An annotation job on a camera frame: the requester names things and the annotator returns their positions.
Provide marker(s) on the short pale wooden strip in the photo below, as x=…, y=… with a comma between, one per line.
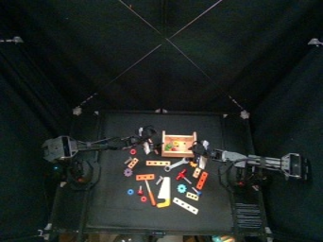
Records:
x=203, y=162

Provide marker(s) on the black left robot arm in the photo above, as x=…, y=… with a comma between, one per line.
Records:
x=84, y=145

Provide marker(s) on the blue toy nut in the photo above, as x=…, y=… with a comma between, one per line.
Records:
x=128, y=191

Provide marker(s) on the red toy hammer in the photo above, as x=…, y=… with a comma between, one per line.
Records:
x=180, y=174

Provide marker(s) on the blue toy screw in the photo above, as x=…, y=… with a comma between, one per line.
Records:
x=196, y=191

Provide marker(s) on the gray toy wrench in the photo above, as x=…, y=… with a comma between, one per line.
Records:
x=176, y=164

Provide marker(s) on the small gray toy bolt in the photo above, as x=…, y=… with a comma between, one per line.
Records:
x=127, y=160

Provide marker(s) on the red toy piece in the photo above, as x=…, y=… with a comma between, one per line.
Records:
x=173, y=149

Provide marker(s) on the short tan holed strip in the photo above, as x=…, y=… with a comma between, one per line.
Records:
x=196, y=172

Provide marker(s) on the red holed strip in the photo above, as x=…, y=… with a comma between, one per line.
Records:
x=201, y=180

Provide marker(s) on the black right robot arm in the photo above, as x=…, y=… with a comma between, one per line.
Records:
x=260, y=161

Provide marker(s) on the cyan toy gear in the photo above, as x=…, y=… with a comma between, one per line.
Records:
x=179, y=188

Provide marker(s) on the gray frame corner bracket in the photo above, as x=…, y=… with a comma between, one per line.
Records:
x=314, y=41

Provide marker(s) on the large gray toy bolt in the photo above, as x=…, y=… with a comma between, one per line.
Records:
x=159, y=180

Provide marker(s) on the red slotted toy bolt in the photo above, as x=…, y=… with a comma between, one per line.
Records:
x=140, y=191

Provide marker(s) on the red round toy nut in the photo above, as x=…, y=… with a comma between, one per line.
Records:
x=141, y=198

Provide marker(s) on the purple toy gear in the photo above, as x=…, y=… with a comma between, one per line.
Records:
x=125, y=172

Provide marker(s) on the orange toy screwdriver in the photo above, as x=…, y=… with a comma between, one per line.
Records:
x=149, y=193

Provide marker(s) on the wooden toy toolbox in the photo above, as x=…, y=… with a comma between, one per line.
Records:
x=179, y=154

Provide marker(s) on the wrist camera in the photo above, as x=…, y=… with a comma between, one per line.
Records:
x=204, y=143
x=147, y=130

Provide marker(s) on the short orange holed strip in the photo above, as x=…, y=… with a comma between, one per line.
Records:
x=133, y=163

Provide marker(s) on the green toy nut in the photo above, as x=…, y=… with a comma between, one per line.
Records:
x=168, y=146

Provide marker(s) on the long pale wooden holed strip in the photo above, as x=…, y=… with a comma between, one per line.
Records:
x=183, y=204

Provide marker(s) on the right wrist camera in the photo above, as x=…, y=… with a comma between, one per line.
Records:
x=204, y=143

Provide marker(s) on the small red toy nut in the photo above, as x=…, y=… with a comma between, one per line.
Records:
x=131, y=151

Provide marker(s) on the wooden toy saw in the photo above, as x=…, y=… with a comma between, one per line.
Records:
x=164, y=192

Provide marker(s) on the black ribbed panel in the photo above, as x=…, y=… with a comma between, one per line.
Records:
x=248, y=217

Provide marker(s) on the small yellow holed strip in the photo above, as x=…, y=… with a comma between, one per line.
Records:
x=192, y=196

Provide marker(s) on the orange toy gear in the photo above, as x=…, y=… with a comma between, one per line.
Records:
x=192, y=164

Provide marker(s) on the yellow toy nut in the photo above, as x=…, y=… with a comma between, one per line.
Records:
x=176, y=144

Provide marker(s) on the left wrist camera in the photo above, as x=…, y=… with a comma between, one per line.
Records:
x=147, y=130

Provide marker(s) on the gray frame foot bracket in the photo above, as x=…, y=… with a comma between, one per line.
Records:
x=244, y=114
x=76, y=110
x=160, y=110

